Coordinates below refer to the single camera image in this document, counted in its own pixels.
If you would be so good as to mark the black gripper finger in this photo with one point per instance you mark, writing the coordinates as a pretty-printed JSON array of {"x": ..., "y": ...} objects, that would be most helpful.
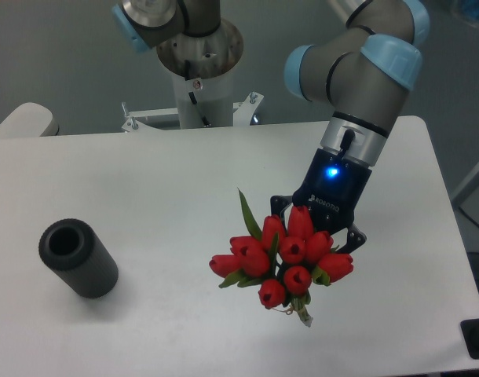
[
  {"x": 354, "y": 239},
  {"x": 281, "y": 207}
]

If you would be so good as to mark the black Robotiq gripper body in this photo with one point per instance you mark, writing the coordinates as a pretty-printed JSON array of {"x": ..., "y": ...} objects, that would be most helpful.
[{"x": 331, "y": 190}]

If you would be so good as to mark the red tulip bouquet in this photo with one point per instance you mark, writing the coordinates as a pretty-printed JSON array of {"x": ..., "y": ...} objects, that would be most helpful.
[{"x": 283, "y": 259}]

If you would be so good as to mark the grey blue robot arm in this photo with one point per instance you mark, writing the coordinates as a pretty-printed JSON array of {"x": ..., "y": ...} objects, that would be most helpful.
[{"x": 366, "y": 74}]

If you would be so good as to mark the black clamp at table edge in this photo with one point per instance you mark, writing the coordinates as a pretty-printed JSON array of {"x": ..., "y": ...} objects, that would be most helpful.
[{"x": 470, "y": 330}]

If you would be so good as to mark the black ribbed cylindrical vase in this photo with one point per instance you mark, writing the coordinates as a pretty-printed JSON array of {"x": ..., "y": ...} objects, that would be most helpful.
[{"x": 73, "y": 251}]

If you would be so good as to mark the white chair seat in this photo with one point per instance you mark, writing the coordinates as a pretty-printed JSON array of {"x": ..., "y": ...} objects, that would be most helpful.
[{"x": 29, "y": 120}]

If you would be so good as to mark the white metal base frame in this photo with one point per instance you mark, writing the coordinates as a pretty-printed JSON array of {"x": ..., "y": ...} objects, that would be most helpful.
[{"x": 245, "y": 113}]

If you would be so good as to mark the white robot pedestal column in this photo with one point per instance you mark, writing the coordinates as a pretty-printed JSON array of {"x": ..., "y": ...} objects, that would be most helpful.
[{"x": 203, "y": 103}]

